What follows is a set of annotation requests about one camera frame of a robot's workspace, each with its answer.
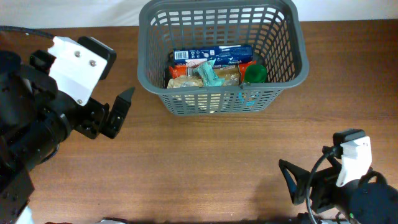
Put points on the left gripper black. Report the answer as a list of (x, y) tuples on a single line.
[(94, 111)]

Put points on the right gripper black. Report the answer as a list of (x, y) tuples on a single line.
[(324, 183)]

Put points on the spaghetti pack red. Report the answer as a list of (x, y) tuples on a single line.
[(233, 74)]

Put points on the rice bag beige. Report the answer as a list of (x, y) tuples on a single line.
[(212, 102)]

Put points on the grey plastic basket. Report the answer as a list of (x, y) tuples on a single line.
[(270, 27)]

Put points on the white teal packet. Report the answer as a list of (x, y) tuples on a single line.
[(208, 75)]

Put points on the small round blue tin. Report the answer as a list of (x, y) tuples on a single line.
[(248, 99)]

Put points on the tissue multipack blue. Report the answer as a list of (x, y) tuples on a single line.
[(224, 55)]

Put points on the green lid jar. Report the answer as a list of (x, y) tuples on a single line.
[(255, 73)]

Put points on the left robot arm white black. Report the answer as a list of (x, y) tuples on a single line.
[(36, 117)]

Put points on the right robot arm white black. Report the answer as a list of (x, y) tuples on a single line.
[(382, 210)]

